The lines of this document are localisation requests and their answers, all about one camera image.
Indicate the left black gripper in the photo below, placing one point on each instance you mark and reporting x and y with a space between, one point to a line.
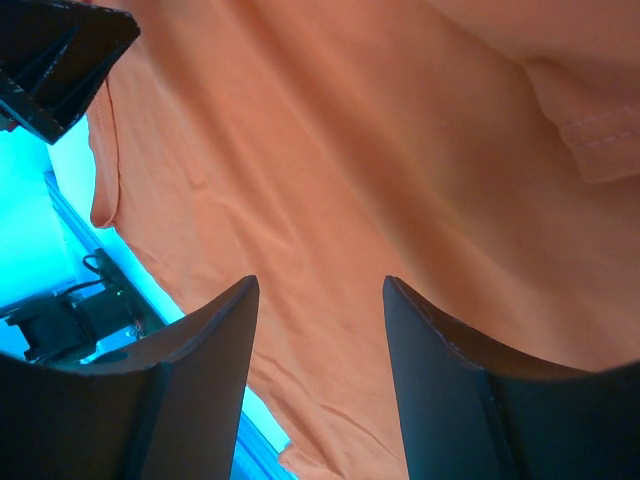
55 55

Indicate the aluminium mounting rail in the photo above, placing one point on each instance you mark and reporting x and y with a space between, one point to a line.
260 439

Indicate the orange t shirt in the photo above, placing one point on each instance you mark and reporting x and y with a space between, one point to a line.
486 152

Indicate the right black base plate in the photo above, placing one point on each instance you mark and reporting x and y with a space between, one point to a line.
65 327

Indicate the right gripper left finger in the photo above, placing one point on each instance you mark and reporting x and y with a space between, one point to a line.
165 407

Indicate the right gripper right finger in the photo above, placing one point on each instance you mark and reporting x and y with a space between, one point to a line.
471 407

